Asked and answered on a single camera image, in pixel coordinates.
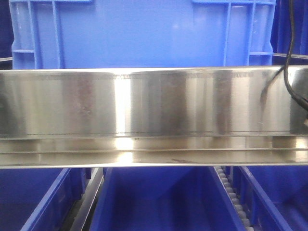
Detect upper left dark blue bin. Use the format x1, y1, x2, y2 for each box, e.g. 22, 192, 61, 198
0, 0, 14, 58

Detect lower right blue bin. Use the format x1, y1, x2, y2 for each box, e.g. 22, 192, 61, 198
226, 166, 308, 231

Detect black cable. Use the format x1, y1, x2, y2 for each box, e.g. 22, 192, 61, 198
282, 0, 308, 109

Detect upper right dark blue bin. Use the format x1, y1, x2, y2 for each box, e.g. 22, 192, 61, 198
271, 0, 308, 55

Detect white roller track strip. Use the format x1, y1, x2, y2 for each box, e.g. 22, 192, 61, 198
214, 166, 255, 231

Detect stainless steel shelf front rail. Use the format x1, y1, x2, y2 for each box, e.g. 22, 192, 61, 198
0, 66, 308, 168

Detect dark blue bin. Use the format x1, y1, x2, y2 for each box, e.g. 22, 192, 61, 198
0, 0, 14, 58
271, 0, 308, 55

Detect lower left blue bin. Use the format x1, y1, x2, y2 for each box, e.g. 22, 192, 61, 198
0, 168, 91, 231

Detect steel divider rail lower left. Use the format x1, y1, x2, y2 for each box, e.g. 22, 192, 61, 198
69, 168, 103, 231

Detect large light blue crate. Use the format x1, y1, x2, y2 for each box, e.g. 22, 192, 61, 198
9, 0, 276, 69

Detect lower middle blue bin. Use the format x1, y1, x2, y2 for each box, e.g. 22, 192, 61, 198
90, 167, 245, 231

